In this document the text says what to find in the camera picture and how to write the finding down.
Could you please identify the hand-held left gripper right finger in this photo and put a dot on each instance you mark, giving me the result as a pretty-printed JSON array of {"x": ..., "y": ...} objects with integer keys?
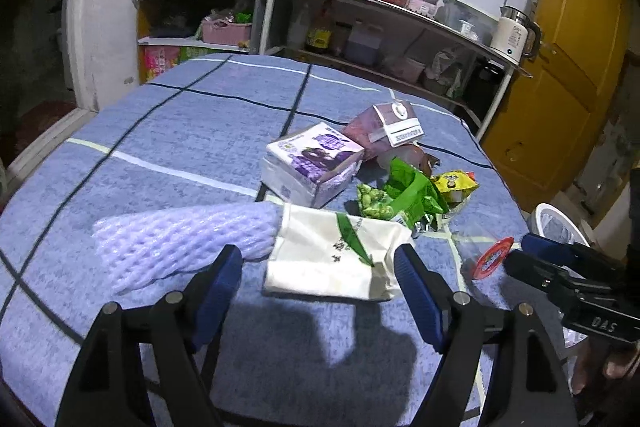
[{"x": 417, "y": 297}]

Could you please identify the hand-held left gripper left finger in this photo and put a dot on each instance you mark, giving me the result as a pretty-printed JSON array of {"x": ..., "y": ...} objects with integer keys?
[{"x": 220, "y": 297}]

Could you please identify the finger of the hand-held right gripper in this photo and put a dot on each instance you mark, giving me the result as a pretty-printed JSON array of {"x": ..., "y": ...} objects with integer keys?
[
  {"x": 545, "y": 247},
  {"x": 595, "y": 322}
]

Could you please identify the white waste bin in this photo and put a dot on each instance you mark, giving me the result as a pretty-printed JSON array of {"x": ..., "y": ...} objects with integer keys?
[{"x": 555, "y": 219}]

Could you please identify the purple foam fruit net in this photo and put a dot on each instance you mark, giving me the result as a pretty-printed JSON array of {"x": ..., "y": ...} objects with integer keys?
[{"x": 180, "y": 239}]

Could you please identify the white paper bag green print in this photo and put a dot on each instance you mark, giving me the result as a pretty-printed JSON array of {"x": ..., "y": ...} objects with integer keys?
[{"x": 325, "y": 257}]

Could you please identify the small green pea packet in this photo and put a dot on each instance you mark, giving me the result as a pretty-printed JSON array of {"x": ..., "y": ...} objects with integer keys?
[{"x": 375, "y": 202}]

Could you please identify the large green snack bag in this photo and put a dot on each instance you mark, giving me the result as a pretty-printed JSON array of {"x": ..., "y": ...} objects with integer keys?
[{"x": 415, "y": 189}]

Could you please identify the yellow snack packet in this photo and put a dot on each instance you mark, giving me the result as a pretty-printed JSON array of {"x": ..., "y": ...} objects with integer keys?
[{"x": 455, "y": 184}]

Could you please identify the brown foil wrapper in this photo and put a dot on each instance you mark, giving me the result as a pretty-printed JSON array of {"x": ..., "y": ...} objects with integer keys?
[{"x": 427, "y": 160}]

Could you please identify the clear plastic film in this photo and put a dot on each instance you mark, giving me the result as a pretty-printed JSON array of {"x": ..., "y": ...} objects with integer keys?
[{"x": 395, "y": 156}]

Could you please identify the purple white tissue pack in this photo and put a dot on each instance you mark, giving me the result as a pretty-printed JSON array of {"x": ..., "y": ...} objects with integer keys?
[{"x": 312, "y": 159}]

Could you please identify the maroon cigarette carton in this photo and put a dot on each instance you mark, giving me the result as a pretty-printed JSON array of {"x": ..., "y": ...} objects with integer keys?
[{"x": 385, "y": 127}]

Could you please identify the person's right hand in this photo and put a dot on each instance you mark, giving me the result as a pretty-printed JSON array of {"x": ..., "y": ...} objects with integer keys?
[{"x": 615, "y": 364}]

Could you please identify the black canister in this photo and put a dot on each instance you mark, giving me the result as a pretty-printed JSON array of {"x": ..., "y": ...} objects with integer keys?
[{"x": 482, "y": 89}]

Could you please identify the blue checked tablecloth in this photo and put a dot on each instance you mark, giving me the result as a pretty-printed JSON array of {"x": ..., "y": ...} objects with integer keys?
[{"x": 175, "y": 132}]

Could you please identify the yellow wooden door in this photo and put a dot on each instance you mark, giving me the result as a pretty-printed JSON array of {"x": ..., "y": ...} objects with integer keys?
[{"x": 570, "y": 57}]

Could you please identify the crumpled plastic bags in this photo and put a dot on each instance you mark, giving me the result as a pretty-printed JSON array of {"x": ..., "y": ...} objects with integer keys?
[{"x": 446, "y": 72}]

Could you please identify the white electric kettle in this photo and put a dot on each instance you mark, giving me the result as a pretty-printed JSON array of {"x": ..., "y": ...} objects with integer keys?
[{"x": 510, "y": 34}]

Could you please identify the pink plastic basin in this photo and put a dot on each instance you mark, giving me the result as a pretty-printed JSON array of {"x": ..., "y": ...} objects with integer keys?
[{"x": 410, "y": 68}]

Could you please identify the clear plastic storage box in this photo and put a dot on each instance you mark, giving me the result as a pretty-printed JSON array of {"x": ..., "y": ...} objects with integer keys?
[{"x": 467, "y": 19}]

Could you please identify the pink printed box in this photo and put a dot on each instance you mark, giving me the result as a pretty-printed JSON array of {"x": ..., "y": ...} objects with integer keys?
[{"x": 161, "y": 63}]

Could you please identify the green printed box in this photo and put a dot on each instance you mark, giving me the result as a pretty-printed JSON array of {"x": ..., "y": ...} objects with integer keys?
[{"x": 197, "y": 53}]

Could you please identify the purple plastic jug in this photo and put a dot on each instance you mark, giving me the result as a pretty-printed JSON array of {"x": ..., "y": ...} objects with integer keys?
[{"x": 362, "y": 44}]

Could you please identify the pink plastic basket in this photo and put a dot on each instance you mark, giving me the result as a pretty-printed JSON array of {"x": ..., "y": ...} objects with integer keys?
[{"x": 225, "y": 33}]

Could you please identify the brown jar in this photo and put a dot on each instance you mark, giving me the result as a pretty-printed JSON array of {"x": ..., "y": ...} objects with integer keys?
[{"x": 341, "y": 41}]

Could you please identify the pink knife holder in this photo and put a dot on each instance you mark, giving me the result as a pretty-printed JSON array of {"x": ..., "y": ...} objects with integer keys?
[{"x": 422, "y": 5}]

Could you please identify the dark cloth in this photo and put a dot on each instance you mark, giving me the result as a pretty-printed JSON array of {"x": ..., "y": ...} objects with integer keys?
[{"x": 172, "y": 26}]

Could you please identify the white plastic bottle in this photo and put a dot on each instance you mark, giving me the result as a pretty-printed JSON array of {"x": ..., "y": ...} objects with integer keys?
[{"x": 299, "y": 29}]

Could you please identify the oil bottle yellow label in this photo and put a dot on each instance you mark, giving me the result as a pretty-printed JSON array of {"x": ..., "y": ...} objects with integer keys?
[{"x": 319, "y": 34}]

